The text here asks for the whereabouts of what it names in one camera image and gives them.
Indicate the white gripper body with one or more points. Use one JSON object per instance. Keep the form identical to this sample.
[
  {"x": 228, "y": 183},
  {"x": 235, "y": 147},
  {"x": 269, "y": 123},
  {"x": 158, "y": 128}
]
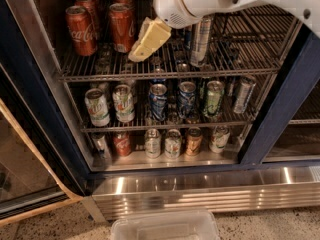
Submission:
[{"x": 167, "y": 4}]

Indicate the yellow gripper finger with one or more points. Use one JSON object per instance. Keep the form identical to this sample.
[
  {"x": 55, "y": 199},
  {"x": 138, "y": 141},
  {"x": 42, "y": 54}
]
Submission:
[{"x": 153, "y": 34}]

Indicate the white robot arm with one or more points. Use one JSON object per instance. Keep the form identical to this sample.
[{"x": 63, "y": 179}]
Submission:
[{"x": 307, "y": 11}]

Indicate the silver red bull can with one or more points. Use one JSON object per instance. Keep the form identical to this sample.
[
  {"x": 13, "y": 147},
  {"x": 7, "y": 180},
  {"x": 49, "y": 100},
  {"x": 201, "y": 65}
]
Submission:
[
  {"x": 188, "y": 37},
  {"x": 201, "y": 34}
]

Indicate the front silver red bull can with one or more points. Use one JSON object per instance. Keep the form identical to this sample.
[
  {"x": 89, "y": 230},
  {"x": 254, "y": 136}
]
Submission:
[{"x": 201, "y": 34}]

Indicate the blue pepsi can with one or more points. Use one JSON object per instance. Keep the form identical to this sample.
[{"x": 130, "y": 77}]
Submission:
[{"x": 158, "y": 101}]

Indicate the white green soda can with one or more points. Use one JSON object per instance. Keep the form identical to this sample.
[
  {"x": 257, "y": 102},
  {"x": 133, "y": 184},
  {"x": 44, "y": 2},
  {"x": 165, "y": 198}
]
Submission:
[
  {"x": 97, "y": 107},
  {"x": 123, "y": 103}
]

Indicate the blue patterned soda can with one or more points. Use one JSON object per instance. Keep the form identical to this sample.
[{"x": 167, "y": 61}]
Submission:
[{"x": 186, "y": 98}]

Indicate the left white green soda can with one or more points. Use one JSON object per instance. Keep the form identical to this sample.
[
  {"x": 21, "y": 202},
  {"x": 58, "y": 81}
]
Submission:
[{"x": 97, "y": 107}]

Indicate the silver slim can middle shelf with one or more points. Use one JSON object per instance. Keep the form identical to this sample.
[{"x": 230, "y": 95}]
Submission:
[{"x": 244, "y": 91}]

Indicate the silver slim can shelf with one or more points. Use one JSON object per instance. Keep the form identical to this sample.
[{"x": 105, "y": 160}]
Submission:
[
  {"x": 101, "y": 145},
  {"x": 244, "y": 91}
]

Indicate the stainless steel fridge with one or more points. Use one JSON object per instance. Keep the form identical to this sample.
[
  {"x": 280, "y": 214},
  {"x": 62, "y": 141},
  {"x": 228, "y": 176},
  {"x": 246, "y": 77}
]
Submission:
[{"x": 271, "y": 163}]

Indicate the white green can bottom shelf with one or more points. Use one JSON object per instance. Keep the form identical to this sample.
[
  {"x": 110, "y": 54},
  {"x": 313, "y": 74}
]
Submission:
[{"x": 173, "y": 143}]

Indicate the red coke can bottom shelf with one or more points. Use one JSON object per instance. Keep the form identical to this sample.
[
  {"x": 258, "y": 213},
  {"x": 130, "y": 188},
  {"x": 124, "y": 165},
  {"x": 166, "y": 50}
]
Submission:
[{"x": 122, "y": 143}]

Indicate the orange brown can bottom shelf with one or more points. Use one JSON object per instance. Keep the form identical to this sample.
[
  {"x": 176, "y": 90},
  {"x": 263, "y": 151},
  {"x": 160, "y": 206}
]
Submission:
[{"x": 193, "y": 141}]

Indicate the silver slim can bottom shelf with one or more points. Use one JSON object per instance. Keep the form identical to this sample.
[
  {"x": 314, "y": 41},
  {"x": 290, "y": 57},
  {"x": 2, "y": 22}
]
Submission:
[{"x": 101, "y": 145}]

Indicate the white green tilted can bottom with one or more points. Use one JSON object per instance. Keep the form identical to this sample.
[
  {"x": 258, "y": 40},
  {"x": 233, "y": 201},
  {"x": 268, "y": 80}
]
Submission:
[{"x": 219, "y": 139}]

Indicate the open glass fridge door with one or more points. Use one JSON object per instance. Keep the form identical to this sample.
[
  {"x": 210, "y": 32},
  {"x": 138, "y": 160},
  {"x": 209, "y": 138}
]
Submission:
[{"x": 41, "y": 164}]

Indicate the clear plastic bin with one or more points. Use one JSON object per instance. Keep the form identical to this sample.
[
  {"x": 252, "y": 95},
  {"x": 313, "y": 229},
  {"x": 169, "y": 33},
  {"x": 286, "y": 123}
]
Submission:
[{"x": 178, "y": 225}]

